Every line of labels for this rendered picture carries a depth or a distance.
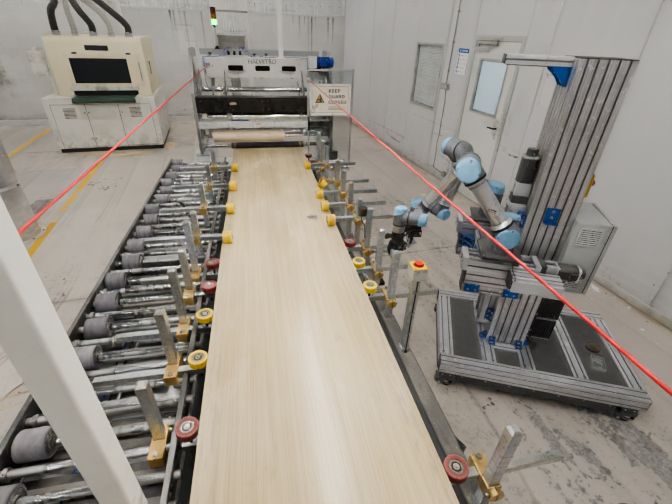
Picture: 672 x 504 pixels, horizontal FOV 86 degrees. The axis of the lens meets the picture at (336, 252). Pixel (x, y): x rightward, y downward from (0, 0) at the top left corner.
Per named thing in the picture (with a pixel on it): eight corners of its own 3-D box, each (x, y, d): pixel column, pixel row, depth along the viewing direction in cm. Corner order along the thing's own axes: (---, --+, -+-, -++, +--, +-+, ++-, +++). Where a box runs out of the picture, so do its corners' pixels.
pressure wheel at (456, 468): (456, 502, 118) (464, 483, 112) (433, 486, 122) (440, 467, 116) (465, 481, 124) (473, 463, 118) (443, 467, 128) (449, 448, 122)
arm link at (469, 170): (523, 233, 197) (474, 147, 185) (525, 246, 185) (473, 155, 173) (501, 242, 203) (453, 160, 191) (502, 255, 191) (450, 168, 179)
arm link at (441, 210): (485, 148, 215) (450, 222, 234) (472, 143, 224) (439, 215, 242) (472, 143, 209) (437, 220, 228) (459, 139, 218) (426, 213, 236)
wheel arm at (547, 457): (554, 453, 131) (558, 447, 129) (560, 463, 128) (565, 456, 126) (443, 477, 123) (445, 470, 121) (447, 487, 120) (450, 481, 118)
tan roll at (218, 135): (327, 138, 442) (327, 127, 436) (328, 140, 432) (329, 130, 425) (204, 140, 415) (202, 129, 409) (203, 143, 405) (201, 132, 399)
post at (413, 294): (406, 344, 191) (419, 274, 167) (409, 351, 187) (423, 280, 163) (398, 345, 190) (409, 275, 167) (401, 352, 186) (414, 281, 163)
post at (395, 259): (388, 318, 214) (398, 249, 189) (390, 322, 211) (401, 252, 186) (383, 319, 214) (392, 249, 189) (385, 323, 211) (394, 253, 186)
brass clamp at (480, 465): (480, 459, 129) (484, 451, 126) (503, 500, 118) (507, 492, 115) (465, 462, 128) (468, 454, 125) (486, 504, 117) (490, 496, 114)
